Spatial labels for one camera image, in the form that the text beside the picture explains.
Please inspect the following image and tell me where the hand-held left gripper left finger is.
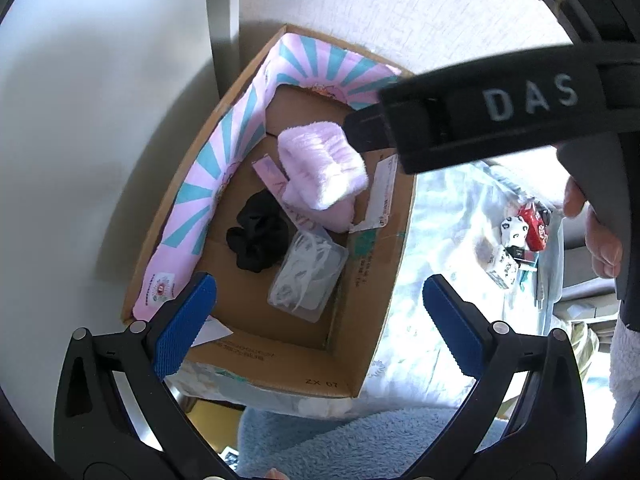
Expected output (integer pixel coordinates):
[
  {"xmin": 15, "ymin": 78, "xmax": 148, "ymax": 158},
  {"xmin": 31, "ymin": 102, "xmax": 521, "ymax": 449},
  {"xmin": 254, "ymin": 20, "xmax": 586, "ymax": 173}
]
[{"xmin": 53, "ymin": 272, "xmax": 236, "ymax": 480}]

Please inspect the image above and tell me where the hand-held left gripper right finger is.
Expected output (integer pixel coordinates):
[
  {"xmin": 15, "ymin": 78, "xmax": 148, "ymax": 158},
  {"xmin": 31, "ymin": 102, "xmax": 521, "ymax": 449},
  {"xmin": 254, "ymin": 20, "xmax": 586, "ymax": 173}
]
[{"xmin": 400, "ymin": 274, "xmax": 588, "ymax": 480}]

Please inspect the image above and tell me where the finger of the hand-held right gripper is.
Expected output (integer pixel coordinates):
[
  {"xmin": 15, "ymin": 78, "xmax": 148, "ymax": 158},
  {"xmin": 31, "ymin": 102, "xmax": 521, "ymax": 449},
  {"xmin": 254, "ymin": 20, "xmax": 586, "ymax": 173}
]
[{"xmin": 342, "ymin": 101, "xmax": 402, "ymax": 154}]

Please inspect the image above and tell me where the pink fluffy cloth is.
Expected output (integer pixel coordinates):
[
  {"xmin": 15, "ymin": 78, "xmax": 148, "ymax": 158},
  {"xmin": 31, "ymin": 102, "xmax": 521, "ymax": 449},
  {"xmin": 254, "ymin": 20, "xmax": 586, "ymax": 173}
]
[{"xmin": 277, "ymin": 120, "xmax": 371, "ymax": 234}]

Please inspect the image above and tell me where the white patterned cup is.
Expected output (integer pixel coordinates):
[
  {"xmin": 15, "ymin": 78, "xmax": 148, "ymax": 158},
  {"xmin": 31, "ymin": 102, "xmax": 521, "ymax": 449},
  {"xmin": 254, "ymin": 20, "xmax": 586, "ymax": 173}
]
[{"xmin": 485, "ymin": 245, "xmax": 524, "ymax": 289}]

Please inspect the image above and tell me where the small black box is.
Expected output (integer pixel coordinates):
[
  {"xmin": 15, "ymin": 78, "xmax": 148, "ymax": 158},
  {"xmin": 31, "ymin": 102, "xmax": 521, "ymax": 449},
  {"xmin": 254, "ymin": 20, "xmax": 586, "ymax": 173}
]
[{"xmin": 505, "ymin": 245, "xmax": 539, "ymax": 264}]

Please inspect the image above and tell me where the pink striped packet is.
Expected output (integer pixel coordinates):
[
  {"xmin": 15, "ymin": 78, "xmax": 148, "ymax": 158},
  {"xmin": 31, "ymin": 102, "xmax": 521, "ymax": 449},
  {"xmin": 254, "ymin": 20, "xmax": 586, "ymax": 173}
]
[{"xmin": 251, "ymin": 156, "xmax": 301, "ymax": 211}]

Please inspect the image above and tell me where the black scrunchie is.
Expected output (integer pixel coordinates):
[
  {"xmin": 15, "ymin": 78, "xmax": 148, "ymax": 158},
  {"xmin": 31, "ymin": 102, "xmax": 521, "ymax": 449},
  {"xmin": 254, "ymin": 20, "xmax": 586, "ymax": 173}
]
[{"xmin": 226, "ymin": 191, "xmax": 291, "ymax": 274}]

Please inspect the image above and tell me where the red carton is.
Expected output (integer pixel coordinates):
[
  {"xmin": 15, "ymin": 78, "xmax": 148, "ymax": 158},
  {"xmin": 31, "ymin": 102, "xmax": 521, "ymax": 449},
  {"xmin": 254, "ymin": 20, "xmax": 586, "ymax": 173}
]
[{"xmin": 517, "ymin": 202, "xmax": 551, "ymax": 252}]

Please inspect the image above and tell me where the clear plastic bag white cable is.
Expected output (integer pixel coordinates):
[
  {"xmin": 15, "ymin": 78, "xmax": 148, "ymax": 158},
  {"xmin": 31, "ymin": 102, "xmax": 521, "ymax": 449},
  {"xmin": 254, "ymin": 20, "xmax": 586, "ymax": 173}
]
[{"xmin": 267, "ymin": 230, "xmax": 350, "ymax": 324}]

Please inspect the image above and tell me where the brown cardboard box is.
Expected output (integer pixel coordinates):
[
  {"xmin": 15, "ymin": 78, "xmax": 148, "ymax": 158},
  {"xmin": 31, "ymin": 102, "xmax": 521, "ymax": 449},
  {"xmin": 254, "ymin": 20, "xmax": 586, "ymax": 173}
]
[{"xmin": 120, "ymin": 22, "xmax": 419, "ymax": 401}]

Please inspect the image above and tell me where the person's right hand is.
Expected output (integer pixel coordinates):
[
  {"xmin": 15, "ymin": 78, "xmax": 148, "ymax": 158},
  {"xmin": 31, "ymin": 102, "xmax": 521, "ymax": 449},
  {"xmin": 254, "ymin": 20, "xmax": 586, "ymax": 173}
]
[{"xmin": 562, "ymin": 179, "xmax": 625, "ymax": 279}]

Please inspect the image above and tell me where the white paper slip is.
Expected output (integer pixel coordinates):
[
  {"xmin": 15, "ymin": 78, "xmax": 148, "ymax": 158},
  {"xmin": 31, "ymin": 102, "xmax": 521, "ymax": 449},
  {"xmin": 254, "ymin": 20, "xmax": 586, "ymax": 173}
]
[{"xmin": 190, "ymin": 316, "xmax": 234, "ymax": 349}]

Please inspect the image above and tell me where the pale floral blanket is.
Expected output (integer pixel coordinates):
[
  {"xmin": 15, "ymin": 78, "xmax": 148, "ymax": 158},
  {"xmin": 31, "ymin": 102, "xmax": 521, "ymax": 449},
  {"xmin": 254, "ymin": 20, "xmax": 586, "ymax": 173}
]
[{"xmin": 165, "ymin": 160, "xmax": 566, "ymax": 421}]

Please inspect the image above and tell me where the green white wrapped pack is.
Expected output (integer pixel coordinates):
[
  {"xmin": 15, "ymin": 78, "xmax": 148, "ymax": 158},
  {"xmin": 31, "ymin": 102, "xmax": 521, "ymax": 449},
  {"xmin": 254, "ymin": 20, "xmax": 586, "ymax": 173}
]
[{"xmin": 552, "ymin": 317, "xmax": 601, "ymax": 362}]

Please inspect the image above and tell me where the light blue fleece clothing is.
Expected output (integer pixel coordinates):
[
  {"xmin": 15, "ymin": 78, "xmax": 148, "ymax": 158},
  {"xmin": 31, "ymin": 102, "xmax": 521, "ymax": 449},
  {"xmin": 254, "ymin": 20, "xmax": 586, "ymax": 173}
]
[{"xmin": 237, "ymin": 405, "xmax": 516, "ymax": 480}]

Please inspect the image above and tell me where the pink teal striped liner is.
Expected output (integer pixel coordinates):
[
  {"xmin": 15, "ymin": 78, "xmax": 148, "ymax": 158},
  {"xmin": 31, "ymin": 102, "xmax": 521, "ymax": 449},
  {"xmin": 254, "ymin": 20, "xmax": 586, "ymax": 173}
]
[{"xmin": 131, "ymin": 32, "xmax": 404, "ymax": 321}]

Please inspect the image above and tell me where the grey door frame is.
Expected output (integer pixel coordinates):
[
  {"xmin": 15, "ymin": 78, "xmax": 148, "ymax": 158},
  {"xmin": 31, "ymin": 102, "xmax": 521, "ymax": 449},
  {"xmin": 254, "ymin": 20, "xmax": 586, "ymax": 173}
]
[{"xmin": 202, "ymin": 0, "xmax": 246, "ymax": 102}]

